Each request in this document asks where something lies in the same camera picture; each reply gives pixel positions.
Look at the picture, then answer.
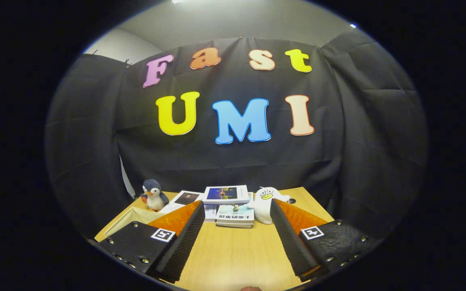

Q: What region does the white duck plush toy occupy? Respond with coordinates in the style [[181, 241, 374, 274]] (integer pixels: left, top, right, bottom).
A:
[[247, 187, 291, 225]]

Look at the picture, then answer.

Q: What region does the penguin plush toy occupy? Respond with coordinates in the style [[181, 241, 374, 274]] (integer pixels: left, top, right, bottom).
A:
[[140, 179, 170, 213]]

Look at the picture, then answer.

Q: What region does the plain thick book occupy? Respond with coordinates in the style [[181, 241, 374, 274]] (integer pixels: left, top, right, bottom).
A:
[[216, 221, 254, 229]]

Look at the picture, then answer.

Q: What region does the beige fabric storage box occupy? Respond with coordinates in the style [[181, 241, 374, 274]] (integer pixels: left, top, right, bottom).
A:
[[103, 207, 165, 238]]

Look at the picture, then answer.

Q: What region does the portrait cover book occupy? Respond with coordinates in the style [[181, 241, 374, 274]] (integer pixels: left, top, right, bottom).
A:
[[160, 190, 205, 215]]

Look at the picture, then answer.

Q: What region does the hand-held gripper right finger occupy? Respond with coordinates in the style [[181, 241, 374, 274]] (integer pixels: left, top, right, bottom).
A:
[[269, 199, 381, 283]]

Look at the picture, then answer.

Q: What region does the blue picture cover book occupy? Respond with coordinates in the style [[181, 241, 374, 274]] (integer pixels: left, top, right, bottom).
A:
[[202, 185, 250, 205]]

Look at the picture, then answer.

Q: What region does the teal cover book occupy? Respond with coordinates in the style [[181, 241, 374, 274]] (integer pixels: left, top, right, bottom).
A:
[[216, 204, 255, 224]]

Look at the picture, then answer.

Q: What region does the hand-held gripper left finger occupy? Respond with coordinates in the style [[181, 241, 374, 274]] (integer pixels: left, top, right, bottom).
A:
[[98, 200, 206, 283]]

